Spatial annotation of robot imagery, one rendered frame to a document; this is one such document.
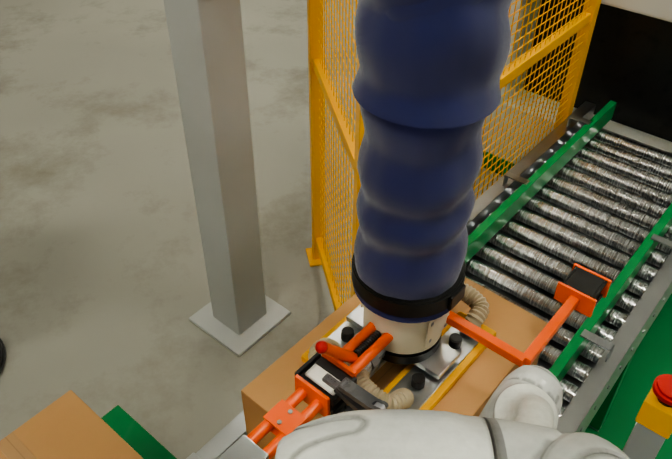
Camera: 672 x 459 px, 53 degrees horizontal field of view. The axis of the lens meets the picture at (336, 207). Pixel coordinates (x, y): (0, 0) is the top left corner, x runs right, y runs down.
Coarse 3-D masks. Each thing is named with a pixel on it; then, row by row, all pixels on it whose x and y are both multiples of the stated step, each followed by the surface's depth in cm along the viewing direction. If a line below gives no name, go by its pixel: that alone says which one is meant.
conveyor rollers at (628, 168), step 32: (576, 160) 279; (608, 160) 279; (640, 160) 279; (544, 192) 263; (576, 192) 263; (608, 192) 264; (640, 192) 265; (512, 224) 246; (544, 224) 247; (576, 224) 248; (608, 224) 250; (640, 224) 252; (480, 256) 237; (544, 256) 233; (576, 256) 234; (608, 256) 235; (512, 288) 222; (544, 288) 225; (640, 288) 222; (544, 320) 210; (576, 320) 211; (608, 320) 214; (544, 352) 201
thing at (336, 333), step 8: (344, 320) 154; (336, 328) 153; (344, 328) 149; (352, 328) 149; (328, 336) 151; (336, 336) 150; (344, 336) 148; (352, 336) 148; (344, 344) 148; (304, 360) 147
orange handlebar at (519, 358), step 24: (360, 336) 135; (384, 336) 135; (480, 336) 136; (552, 336) 137; (360, 360) 131; (528, 360) 131; (288, 408) 122; (312, 408) 122; (264, 432) 119; (288, 432) 118
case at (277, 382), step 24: (480, 288) 165; (336, 312) 159; (456, 312) 159; (504, 312) 159; (528, 312) 159; (312, 336) 153; (504, 336) 153; (528, 336) 154; (288, 360) 148; (480, 360) 148; (504, 360) 148; (264, 384) 143; (288, 384) 143; (384, 384) 143; (456, 384) 143; (480, 384) 143; (264, 408) 138; (456, 408) 139; (480, 408) 139
